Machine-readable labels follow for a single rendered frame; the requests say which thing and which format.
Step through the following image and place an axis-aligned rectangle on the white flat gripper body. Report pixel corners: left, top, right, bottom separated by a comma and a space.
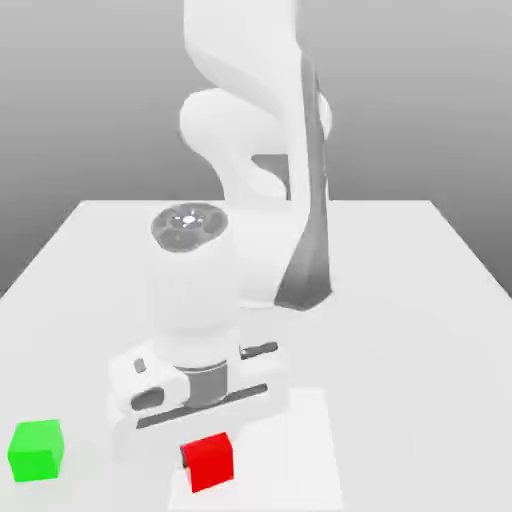
111, 367, 291, 463

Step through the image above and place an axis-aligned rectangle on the small red cube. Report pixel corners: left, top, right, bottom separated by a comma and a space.
179, 431, 235, 494

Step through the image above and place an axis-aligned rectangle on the small green cube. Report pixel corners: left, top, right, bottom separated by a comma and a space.
6, 418, 66, 484

